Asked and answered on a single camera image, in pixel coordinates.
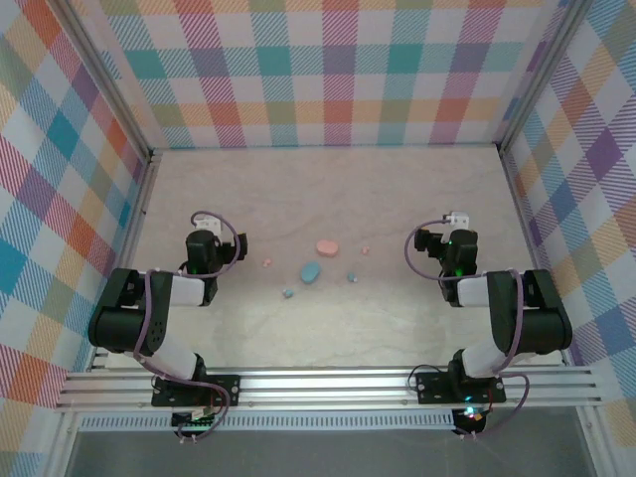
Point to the blue earbud charging case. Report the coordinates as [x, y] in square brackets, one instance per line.
[310, 273]

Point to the pink earbud charging case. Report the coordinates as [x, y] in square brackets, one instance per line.
[327, 248]

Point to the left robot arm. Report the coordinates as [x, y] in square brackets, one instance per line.
[124, 318]

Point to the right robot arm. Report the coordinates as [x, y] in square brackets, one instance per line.
[536, 323]

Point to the black controller board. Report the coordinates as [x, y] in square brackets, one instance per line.
[469, 420]
[191, 420]

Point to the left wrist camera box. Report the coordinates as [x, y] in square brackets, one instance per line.
[208, 224]

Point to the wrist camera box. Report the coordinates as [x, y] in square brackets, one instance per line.
[457, 218]
[208, 224]

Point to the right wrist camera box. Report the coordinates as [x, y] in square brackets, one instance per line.
[457, 218]

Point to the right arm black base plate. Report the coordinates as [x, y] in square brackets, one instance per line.
[432, 387]

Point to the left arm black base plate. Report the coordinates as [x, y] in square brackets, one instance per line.
[223, 390]

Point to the aluminium base rail beam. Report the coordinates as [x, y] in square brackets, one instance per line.
[323, 387]

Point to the aluminium corner post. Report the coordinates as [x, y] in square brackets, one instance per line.
[111, 84]
[539, 74]

